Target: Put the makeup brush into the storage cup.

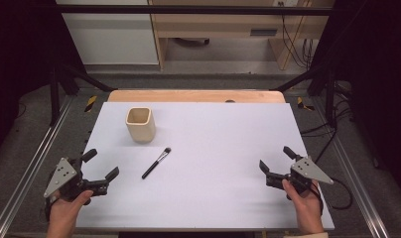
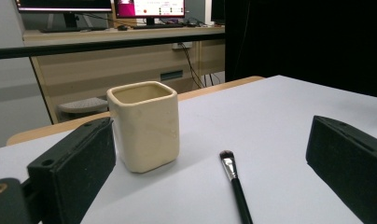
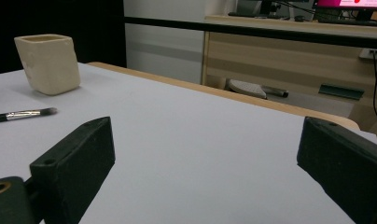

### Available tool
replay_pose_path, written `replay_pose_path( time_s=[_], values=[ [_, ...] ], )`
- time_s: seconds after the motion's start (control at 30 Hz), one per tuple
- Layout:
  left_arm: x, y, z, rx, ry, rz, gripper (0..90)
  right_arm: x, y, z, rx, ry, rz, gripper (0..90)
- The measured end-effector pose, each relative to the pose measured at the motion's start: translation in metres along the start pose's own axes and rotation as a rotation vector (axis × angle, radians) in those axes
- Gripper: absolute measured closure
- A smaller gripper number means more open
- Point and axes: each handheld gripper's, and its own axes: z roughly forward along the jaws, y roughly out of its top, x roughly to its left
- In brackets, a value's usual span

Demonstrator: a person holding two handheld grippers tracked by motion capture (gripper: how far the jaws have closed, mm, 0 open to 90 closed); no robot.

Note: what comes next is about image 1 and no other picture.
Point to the black metal frame bar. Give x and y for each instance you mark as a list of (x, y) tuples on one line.
[(192, 9)]

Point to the white cabinet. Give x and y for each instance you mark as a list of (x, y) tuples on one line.
[(110, 39)]

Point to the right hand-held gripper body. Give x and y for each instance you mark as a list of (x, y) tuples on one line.
[(302, 175)]

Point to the person's left hand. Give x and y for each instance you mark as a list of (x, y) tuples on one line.
[(65, 213)]

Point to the person's right hand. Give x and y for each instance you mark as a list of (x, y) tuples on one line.
[(304, 208)]

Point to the yellow black floor tape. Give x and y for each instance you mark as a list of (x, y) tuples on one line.
[(91, 103), (303, 103)]

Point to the white table mat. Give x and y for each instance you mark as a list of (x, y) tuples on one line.
[(208, 185)]

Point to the black metal stand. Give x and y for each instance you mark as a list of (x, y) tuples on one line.
[(66, 82), (321, 89)]

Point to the black makeup brush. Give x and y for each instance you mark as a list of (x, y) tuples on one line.
[(156, 163)]

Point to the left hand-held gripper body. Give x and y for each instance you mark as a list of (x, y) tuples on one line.
[(63, 177)]

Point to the aluminium rail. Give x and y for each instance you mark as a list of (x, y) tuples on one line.
[(352, 172), (26, 168)]

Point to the wooden desk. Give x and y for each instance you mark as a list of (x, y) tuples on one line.
[(195, 96)]

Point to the beige square cup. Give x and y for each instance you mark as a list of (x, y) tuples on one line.
[(140, 125)]

